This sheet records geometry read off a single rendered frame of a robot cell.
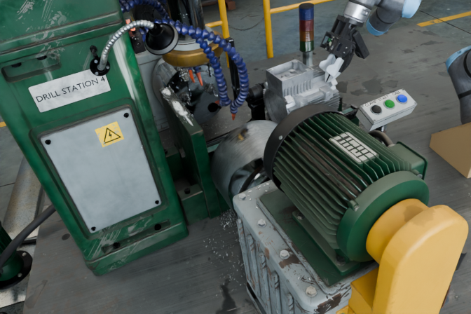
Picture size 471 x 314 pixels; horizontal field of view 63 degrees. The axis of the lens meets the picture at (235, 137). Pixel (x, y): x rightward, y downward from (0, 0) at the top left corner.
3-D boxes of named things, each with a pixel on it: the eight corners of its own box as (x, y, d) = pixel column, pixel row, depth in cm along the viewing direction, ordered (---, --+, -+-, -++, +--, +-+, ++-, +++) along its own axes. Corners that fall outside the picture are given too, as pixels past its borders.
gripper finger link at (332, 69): (317, 79, 126) (329, 52, 123) (329, 83, 129) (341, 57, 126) (322, 83, 124) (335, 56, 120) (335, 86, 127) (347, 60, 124)
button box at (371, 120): (368, 132, 117) (374, 122, 113) (355, 115, 121) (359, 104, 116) (411, 113, 122) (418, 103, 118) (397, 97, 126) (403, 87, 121)
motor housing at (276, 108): (292, 144, 131) (290, 96, 120) (263, 118, 145) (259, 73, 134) (339, 123, 137) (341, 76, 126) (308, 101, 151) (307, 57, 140)
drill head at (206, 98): (179, 146, 139) (163, 85, 124) (149, 98, 170) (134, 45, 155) (241, 123, 146) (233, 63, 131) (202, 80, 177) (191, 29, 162)
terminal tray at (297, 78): (283, 101, 125) (282, 81, 121) (266, 87, 133) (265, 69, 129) (313, 89, 129) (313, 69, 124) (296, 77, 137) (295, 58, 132)
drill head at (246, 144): (272, 294, 89) (263, 223, 74) (211, 197, 116) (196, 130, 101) (359, 247, 96) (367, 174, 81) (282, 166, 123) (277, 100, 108)
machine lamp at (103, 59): (101, 99, 73) (78, 38, 66) (92, 77, 82) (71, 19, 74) (189, 71, 78) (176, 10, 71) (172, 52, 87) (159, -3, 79)
